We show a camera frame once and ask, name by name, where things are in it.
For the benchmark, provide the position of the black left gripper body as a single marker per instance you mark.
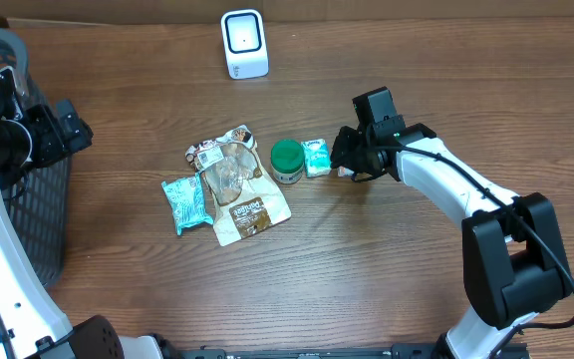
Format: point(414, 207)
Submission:
point(71, 129)

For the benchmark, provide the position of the teal tissue pack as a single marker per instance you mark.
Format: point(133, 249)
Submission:
point(317, 158)

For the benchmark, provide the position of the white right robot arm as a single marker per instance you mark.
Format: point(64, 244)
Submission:
point(516, 274)

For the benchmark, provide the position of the green lid jar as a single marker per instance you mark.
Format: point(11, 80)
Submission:
point(287, 161)

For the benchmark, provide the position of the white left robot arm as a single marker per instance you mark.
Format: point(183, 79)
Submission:
point(31, 323)

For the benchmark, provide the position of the orange tissue pack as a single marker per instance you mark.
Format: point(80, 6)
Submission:
point(344, 172)

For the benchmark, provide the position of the dark grey plastic basket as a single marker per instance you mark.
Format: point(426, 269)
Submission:
point(39, 215)

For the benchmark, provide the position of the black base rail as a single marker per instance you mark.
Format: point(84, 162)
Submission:
point(312, 354)

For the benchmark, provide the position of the teal snack bar wrapper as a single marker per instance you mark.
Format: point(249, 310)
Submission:
point(186, 199)

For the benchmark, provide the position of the brown cookie bag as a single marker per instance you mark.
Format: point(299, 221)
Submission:
point(247, 200)

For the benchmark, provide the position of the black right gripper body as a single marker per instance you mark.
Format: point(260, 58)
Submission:
point(353, 154)

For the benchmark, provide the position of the white barcode scanner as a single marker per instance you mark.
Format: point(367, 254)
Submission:
point(244, 44)

